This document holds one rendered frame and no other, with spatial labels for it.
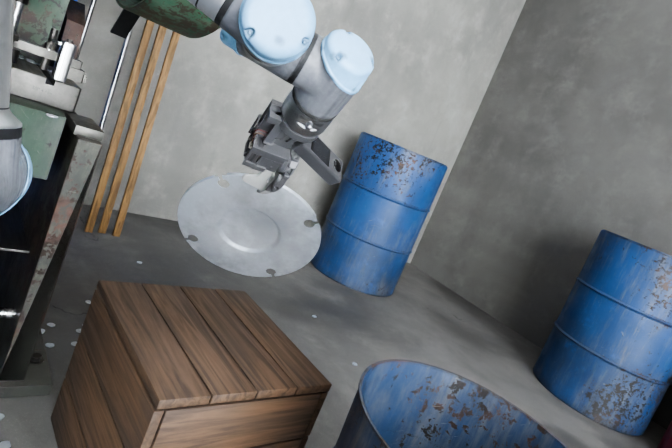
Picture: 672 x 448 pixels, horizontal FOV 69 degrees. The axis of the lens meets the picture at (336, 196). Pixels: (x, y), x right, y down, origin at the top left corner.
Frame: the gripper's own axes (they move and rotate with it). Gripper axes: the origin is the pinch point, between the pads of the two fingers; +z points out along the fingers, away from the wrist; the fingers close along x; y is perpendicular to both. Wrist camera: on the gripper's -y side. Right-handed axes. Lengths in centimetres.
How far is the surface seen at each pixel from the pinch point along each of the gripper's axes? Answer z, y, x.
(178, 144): 153, 5, -116
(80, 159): 28.1, 32.6, -11.0
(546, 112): 87, -229, -207
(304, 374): 23.5, -22.0, 25.4
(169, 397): 13.9, 5.8, 35.4
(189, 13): 12, 22, -50
